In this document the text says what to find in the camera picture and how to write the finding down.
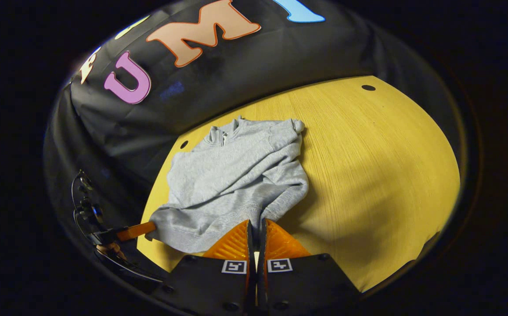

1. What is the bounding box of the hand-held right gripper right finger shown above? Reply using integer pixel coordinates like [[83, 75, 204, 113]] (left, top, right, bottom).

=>
[[257, 219, 362, 315]]

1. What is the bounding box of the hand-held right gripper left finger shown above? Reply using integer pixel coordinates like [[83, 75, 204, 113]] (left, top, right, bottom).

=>
[[159, 219, 255, 315]]

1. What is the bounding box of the grey sweatshirt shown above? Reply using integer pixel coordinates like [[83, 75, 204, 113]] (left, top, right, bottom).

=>
[[145, 116, 310, 256]]

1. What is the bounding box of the black backdrop cloth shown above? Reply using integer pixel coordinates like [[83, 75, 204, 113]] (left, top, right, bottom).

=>
[[43, 0, 466, 281]]

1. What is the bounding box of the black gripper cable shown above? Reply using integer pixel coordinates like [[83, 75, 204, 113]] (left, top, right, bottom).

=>
[[71, 170, 165, 284]]

